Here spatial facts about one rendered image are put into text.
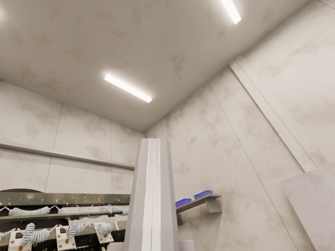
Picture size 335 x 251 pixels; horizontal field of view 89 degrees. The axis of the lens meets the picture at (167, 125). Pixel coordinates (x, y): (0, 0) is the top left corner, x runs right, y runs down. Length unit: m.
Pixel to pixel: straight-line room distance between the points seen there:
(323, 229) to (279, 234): 0.63
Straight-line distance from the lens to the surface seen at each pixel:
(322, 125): 3.39
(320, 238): 2.92
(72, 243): 1.43
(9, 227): 1.86
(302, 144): 3.24
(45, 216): 1.34
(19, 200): 1.85
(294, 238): 3.31
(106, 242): 1.50
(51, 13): 3.47
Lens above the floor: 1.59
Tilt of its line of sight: 35 degrees up
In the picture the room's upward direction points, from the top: 15 degrees counter-clockwise
